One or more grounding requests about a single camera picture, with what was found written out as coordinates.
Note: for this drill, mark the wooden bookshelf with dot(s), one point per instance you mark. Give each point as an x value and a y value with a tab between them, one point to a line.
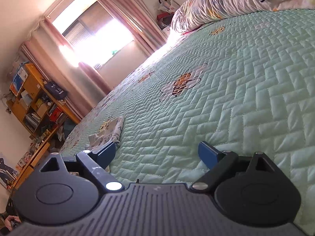
39	113

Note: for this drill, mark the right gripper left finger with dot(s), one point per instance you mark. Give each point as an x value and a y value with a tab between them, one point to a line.
94	164

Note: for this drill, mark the dark blue hanging bag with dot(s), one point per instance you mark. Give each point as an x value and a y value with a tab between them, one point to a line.
55	90

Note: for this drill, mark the green quilted bee bedspread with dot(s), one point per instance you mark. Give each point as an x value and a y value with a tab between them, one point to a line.
244	84

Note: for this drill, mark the pink curtain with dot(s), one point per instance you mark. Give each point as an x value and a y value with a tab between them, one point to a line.
56	60
138	20

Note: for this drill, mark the person's left hand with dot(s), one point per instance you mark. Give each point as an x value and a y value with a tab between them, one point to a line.
11	222

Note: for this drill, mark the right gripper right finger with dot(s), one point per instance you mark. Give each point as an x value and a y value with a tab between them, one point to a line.
219	163

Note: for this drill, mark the plush toy pile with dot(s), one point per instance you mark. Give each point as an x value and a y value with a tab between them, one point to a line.
165	11

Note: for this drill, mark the portrait poster on wall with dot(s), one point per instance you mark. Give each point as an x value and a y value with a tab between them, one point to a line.
7	173

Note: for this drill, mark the floral pillow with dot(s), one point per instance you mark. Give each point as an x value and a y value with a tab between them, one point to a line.
192	14

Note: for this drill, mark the pink curtain right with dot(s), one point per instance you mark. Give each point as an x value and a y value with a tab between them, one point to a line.
138	20

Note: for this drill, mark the pink curtain left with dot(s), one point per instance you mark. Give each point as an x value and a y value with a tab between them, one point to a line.
56	60

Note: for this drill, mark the white letter-print shirt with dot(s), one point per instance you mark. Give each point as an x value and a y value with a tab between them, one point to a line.
110	131

